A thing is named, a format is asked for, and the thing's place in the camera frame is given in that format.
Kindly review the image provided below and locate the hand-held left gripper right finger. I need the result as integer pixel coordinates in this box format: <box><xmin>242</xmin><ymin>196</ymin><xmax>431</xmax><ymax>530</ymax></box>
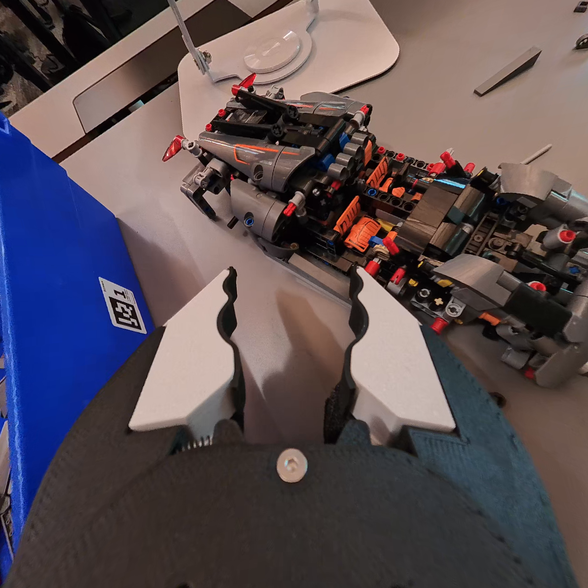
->
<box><xmin>323</xmin><ymin>265</ymin><xmax>456</xmax><ymax>445</ymax></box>

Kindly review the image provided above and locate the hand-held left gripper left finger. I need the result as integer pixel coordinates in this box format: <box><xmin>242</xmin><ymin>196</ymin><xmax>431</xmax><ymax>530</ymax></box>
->
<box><xmin>129</xmin><ymin>266</ymin><xmax>246</xmax><ymax>440</ymax></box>

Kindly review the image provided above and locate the blue plastic bin with tag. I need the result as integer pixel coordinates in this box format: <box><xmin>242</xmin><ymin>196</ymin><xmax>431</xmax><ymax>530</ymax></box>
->
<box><xmin>0</xmin><ymin>112</ymin><xmax>155</xmax><ymax>572</ymax></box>

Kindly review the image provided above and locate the grey and black lego car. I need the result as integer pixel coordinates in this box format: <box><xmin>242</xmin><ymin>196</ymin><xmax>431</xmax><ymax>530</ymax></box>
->
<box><xmin>162</xmin><ymin>73</ymin><xmax>588</xmax><ymax>389</ymax></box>

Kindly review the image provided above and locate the grey lego wedge piece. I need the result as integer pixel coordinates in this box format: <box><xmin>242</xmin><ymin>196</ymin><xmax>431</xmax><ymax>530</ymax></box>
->
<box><xmin>473</xmin><ymin>47</ymin><xmax>543</xmax><ymax>97</ymax></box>

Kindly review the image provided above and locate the white book stand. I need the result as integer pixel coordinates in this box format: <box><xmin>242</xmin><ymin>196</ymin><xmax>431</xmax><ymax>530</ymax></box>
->
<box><xmin>168</xmin><ymin>0</ymin><xmax>400</xmax><ymax>139</ymax></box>

